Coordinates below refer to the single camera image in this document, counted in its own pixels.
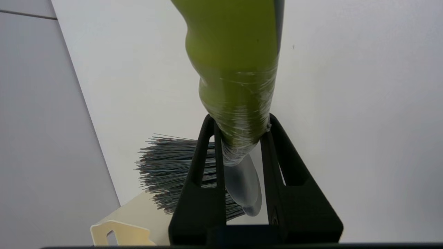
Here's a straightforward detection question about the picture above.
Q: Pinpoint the grey brush with green handle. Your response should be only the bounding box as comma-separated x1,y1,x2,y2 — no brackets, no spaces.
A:
134,0,285,222

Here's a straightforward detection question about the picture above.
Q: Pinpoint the cream plastic storage bin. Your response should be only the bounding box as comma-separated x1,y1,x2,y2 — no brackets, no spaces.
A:
90,190,173,247

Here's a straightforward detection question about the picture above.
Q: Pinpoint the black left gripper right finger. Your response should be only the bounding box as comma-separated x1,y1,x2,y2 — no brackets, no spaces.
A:
260,114,343,242

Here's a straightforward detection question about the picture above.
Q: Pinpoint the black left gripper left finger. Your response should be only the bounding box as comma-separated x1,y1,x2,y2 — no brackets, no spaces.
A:
169,114,227,245

